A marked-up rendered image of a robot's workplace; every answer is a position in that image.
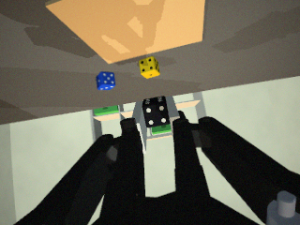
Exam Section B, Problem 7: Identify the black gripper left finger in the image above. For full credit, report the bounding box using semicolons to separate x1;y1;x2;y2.
14;101;147;225

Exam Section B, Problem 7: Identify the blue die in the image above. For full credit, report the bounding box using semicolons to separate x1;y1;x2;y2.
96;71;115;90

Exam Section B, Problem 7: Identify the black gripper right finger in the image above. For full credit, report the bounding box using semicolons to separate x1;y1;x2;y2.
165;96;300;225

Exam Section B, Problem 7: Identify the yellow die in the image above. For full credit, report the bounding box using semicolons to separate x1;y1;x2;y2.
139;56;160;79

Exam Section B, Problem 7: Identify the orange flat square mat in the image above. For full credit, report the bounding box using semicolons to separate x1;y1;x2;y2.
45;0;204;64

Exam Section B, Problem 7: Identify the black die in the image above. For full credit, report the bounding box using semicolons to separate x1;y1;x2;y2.
142;96;170;128

